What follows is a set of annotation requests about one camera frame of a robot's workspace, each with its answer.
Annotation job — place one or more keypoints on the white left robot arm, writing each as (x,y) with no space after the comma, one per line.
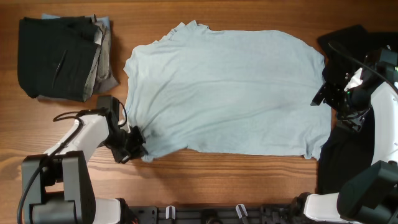
(56,185)

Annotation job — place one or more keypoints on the folded grey garment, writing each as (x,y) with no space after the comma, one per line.
(105,79)

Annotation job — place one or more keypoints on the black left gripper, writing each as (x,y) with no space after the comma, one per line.
(138,150)

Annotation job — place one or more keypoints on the light blue t-shirt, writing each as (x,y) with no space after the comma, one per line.
(228,91)

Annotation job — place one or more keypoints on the folded black garment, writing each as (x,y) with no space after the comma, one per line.
(57,57)

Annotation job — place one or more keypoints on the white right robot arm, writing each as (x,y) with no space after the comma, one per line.
(357,177)

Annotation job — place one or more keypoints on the black clothes pile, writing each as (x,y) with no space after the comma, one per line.
(347,153)

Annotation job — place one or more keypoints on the folded light blue garment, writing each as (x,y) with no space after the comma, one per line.
(104,20)

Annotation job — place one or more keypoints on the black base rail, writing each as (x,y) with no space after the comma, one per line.
(239,214)

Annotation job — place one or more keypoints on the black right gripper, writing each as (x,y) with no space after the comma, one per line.
(352,121)

